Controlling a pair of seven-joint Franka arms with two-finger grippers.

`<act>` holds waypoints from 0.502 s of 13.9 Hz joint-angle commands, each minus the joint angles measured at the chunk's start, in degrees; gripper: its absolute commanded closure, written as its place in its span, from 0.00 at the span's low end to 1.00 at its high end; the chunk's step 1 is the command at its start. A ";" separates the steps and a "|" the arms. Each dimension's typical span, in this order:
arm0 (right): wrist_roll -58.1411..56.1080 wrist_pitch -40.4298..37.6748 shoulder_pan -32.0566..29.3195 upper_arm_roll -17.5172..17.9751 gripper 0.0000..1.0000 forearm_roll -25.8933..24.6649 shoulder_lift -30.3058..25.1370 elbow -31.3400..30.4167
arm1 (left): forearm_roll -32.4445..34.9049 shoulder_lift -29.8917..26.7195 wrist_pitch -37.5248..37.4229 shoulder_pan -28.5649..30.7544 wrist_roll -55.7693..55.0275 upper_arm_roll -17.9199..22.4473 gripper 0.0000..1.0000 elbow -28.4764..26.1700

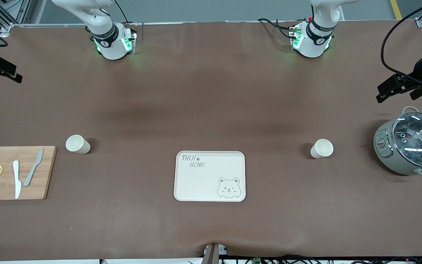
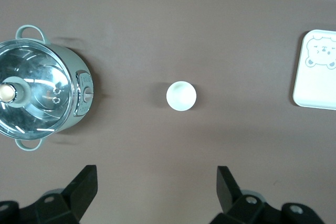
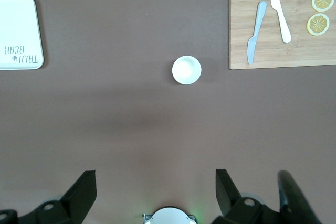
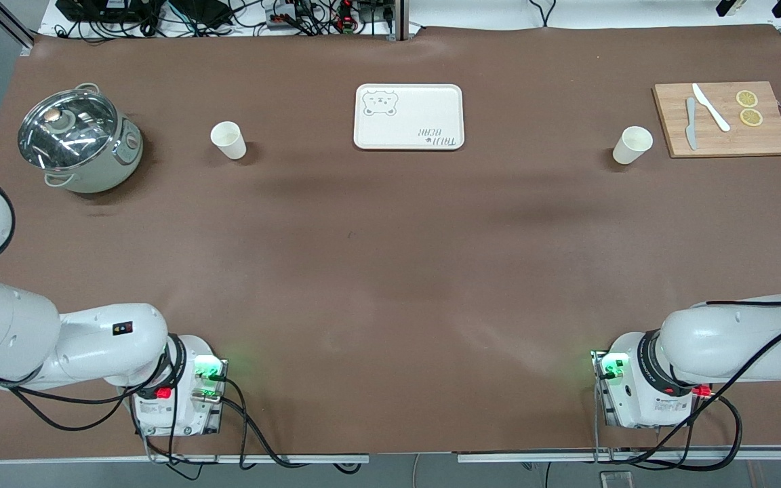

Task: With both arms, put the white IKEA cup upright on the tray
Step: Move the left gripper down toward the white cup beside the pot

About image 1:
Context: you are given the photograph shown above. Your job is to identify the white plastic cup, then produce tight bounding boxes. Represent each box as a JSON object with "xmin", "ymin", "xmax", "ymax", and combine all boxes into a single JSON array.
[
  {"xmin": 310, "ymin": 139, "xmax": 334, "ymax": 159},
  {"xmin": 66, "ymin": 135, "xmax": 91, "ymax": 154}
]

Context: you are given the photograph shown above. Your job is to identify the black base power cables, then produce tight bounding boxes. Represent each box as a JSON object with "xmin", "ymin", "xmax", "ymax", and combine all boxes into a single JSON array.
[{"xmin": 258, "ymin": 18, "xmax": 296, "ymax": 39}]

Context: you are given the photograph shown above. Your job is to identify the black cable bundle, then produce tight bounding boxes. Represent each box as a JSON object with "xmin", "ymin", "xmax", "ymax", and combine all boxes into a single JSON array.
[{"xmin": 189, "ymin": 254, "xmax": 422, "ymax": 264}]

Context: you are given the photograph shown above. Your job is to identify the glass pot lid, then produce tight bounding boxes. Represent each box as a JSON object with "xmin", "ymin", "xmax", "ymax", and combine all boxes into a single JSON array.
[{"xmin": 392, "ymin": 112, "xmax": 422, "ymax": 170}]

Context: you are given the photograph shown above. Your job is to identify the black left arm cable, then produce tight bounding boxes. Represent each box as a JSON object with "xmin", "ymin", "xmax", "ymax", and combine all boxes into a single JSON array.
[{"xmin": 381, "ymin": 0, "xmax": 422, "ymax": 79}]

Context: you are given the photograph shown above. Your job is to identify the white plastic knife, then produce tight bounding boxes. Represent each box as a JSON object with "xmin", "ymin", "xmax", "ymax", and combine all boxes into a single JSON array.
[{"xmin": 12, "ymin": 160, "xmax": 22, "ymax": 199}]

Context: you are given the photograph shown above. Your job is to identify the grey plastic knife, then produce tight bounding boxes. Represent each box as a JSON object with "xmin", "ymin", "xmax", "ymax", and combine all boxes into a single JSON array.
[{"xmin": 23, "ymin": 148, "xmax": 44, "ymax": 187}]

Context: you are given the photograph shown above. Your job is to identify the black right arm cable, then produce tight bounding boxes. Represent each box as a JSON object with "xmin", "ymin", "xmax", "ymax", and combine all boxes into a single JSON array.
[{"xmin": 114, "ymin": 0, "xmax": 138, "ymax": 27}]

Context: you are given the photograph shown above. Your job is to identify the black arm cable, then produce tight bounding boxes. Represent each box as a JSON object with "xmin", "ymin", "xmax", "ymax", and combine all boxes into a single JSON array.
[
  {"xmin": 114, "ymin": 0, "xmax": 138, "ymax": 27},
  {"xmin": 381, "ymin": 0, "xmax": 422, "ymax": 79}
]

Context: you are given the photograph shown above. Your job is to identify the cream bear print tray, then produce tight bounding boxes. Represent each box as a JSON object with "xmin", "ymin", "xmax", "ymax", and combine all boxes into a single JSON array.
[{"xmin": 174, "ymin": 151, "xmax": 246, "ymax": 202}]

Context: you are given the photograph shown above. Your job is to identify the green electric cooking pot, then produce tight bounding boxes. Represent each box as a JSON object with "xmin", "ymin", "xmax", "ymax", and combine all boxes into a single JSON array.
[{"xmin": 373, "ymin": 106, "xmax": 422, "ymax": 179}]

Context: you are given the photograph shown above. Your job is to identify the brown table mat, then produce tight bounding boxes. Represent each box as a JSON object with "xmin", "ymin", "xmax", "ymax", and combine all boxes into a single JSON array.
[{"xmin": 0, "ymin": 20, "xmax": 422, "ymax": 261}]

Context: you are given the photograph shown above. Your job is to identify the table edge clamp bracket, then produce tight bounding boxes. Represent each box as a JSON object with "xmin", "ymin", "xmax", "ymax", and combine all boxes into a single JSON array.
[{"xmin": 203, "ymin": 243, "xmax": 228, "ymax": 264}]

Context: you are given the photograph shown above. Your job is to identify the wooden cutting board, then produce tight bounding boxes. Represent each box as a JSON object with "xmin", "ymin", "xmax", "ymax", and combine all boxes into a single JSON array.
[{"xmin": 0, "ymin": 146, "xmax": 57, "ymax": 201}]

